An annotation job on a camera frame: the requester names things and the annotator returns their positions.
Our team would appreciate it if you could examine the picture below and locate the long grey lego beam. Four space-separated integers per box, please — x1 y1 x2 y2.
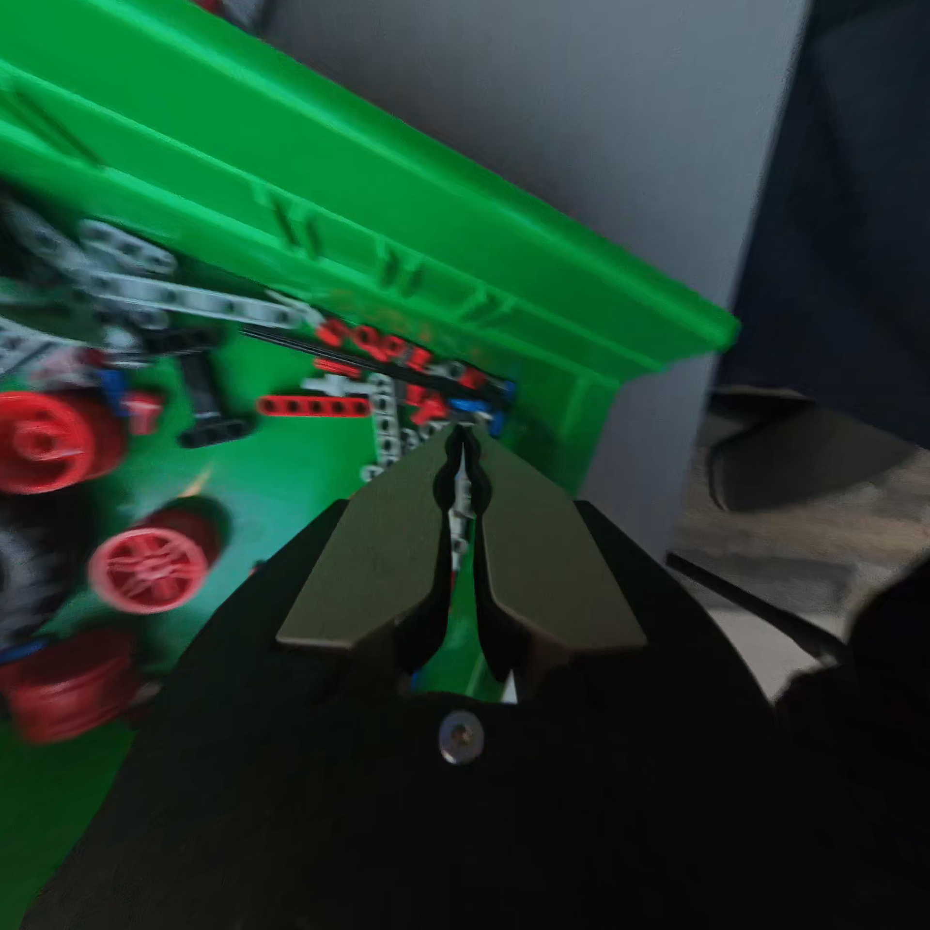
77 270 311 330

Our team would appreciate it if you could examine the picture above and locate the red lego beam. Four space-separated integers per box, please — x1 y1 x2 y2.
256 395 374 422

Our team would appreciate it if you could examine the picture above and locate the green plastic bin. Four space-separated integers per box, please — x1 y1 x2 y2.
0 0 742 930

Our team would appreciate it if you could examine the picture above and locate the person's dark shoe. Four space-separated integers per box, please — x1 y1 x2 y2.
707 388 930 515

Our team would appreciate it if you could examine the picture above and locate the person's navy trouser leg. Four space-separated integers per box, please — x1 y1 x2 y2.
716 0 930 446

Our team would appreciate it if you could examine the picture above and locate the red lego wheel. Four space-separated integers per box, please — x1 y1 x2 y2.
88 507 221 617
0 391 131 496
0 631 144 744

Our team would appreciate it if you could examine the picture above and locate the black lego frame piece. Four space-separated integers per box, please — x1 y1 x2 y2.
177 348 254 450

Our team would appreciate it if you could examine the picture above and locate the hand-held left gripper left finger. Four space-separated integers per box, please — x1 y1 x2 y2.
276 428 467 677

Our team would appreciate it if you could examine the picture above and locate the short grey lego beam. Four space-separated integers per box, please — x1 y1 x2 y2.
448 465 476 583

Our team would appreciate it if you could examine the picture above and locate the black cable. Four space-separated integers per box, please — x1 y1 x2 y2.
666 550 850 661

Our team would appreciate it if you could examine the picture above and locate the black lego tyre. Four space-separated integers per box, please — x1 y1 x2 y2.
0 500 82 642

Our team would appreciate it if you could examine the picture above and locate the pile of mixed lego pieces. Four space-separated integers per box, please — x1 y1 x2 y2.
241 290 521 484

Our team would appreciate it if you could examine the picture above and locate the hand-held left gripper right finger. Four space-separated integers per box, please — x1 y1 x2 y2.
464 428 649 684

